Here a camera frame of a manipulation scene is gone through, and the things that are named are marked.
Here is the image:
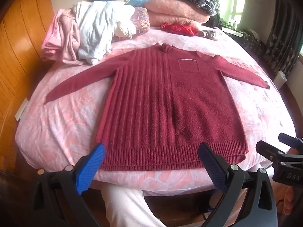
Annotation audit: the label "cream zippered garment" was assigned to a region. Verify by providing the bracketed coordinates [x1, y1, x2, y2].
[114, 19, 138, 39]

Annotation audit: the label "dark plaid chair cover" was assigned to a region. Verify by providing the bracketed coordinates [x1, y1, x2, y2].
[241, 28, 268, 57]

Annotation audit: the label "dark red knit sweater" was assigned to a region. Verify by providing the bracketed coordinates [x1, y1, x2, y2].
[44, 42, 270, 173]

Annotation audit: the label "red patterned pouch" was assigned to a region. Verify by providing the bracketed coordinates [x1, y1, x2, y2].
[161, 22, 197, 37]

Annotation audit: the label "white ribbed garment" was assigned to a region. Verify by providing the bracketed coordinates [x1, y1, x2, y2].
[72, 1, 135, 65]

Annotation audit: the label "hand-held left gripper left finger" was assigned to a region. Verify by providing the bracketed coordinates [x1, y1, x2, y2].
[32, 142, 106, 227]

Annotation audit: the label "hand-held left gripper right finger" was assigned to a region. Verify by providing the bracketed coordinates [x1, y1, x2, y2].
[198, 142, 278, 227]

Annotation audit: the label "pink patterned bed cover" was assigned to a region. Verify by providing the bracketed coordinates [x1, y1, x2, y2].
[15, 25, 296, 197]

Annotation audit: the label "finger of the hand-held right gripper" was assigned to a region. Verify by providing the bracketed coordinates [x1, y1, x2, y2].
[256, 140, 288, 163]
[278, 133, 303, 148]

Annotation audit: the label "bright window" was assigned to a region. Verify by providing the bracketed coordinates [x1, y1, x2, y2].
[213, 0, 249, 29]

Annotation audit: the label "pink garment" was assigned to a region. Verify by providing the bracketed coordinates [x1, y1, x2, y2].
[41, 8, 82, 65]

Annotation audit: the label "dark patterned curtain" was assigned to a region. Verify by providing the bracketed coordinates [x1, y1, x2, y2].
[265, 0, 303, 76]

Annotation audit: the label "person's white pants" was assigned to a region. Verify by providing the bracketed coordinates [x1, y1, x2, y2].
[101, 183, 166, 227]

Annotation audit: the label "small grey round object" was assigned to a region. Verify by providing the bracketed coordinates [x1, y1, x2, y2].
[201, 30, 220, 39]

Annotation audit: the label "person's right hand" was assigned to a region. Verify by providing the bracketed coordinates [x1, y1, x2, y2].
[283, 186, 303, 218]

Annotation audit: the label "folded pink fleece blanket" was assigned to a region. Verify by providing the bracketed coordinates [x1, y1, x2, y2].
[142, 0, 210, 26]

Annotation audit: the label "purple floral pillow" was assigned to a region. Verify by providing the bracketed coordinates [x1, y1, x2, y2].
[131, 7, 151, 33]

